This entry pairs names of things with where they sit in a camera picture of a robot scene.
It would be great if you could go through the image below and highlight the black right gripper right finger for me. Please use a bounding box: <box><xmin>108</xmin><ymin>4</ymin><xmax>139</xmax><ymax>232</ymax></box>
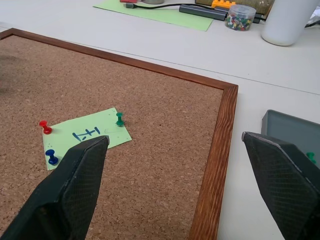
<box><xmin>241</xmin><ymin>131</ymin><xmax>320</xmax><ymax>240</ymax></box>

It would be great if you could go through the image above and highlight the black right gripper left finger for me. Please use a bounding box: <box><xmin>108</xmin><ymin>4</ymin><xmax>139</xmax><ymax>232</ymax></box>
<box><xmin>0</xmin><ymin>135</ymin><xmax>110</xmax><ymax>240</ymax></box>

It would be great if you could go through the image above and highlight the blue push pin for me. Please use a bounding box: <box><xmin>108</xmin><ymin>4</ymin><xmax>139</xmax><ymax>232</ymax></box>
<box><xmin>45</xmin><ymin>149</ymin><xmax>59</xmax><ymax>166</ymax></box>

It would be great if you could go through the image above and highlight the green paper note with writing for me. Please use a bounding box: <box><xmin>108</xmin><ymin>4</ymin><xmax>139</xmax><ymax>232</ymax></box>
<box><xmin>42</xmin><ymin>107</ymin><xmax>133</xmax><ymax>171</ymax></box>

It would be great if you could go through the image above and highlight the red push pin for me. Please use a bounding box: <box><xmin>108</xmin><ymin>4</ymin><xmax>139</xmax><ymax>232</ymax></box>
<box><xmin>39</xmin><ymin>120</ymin><xmax>53</xmax><ymax>135</ymax></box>

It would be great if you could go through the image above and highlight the wood-framed cork board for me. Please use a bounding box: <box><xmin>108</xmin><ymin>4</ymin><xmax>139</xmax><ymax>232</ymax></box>
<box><xmin>0</xmin><ymin>27</ymin><xmax>239</xmax><ymax>240</ymax></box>

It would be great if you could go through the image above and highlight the jar of coloured pins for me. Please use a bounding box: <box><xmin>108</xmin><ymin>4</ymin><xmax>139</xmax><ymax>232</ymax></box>
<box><xmin>224</xmin><ymin>4</ymin><xmax>257</xmax><ymax>32</ymax></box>

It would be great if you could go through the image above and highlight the grey plastic tray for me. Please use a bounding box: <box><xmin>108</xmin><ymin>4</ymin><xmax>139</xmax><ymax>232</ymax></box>
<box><xmin>261</xmin><ymin>109</ymin><xmax>320</xmax><ymax>171</ymax></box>

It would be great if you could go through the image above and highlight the white cylindrical container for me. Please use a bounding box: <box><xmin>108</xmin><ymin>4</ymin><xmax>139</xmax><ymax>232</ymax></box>
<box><xmin>261</xmin><ymin>0</ymin><xmax>316</xmax><ymax>47</ymax></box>

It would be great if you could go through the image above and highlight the dark grey USB hub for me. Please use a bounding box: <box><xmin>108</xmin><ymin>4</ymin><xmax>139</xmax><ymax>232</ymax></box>
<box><xmin>178</xmin><ymin>3</ymin><xmax>229</xmax><ymax>21</ymax></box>

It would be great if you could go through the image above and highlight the yellow toy brick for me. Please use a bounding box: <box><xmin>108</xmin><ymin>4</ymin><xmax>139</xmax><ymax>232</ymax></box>
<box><xmin>211</xmin><ymin>0</ymin><xmax>237</xmax><ymax>9</ymax></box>

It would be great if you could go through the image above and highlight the large green paper sheet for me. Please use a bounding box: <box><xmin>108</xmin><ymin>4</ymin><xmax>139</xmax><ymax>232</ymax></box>
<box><xmin>92</xmin><ymin>0</ymin><xmax>214</xmax><ymax>32</ymax></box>

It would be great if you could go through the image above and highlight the black cable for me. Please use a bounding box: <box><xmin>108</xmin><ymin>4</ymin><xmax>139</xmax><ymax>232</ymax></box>
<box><xmin>134</xmin><ymin>3</ymin><xmax>185</xmax><ymax>10</ymax></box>

